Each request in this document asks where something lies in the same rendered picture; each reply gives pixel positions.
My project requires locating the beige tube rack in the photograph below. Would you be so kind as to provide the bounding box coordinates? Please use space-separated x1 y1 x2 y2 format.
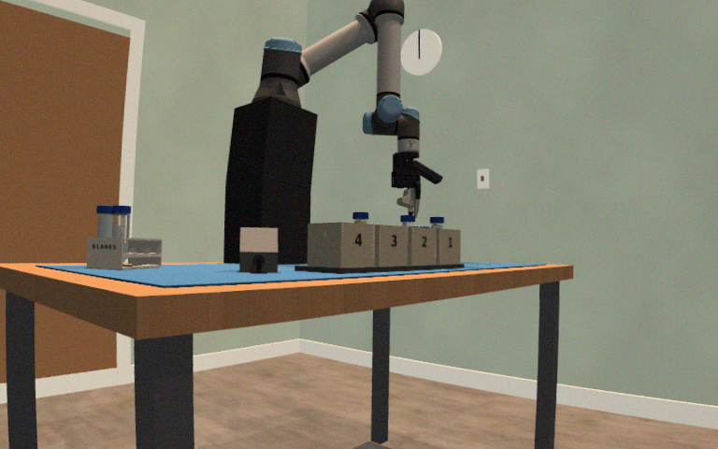
87 237 162 269

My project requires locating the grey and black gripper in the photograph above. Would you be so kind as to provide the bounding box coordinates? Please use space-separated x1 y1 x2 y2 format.
392 152 421 219

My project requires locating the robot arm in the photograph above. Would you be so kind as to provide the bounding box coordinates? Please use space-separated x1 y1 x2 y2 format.
251 0 420 152

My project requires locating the beige bucket adapter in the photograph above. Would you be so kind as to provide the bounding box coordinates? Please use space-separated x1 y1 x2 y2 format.
308 223 375 268
408 226 437 266
375 224 408 267
436 228 461 265

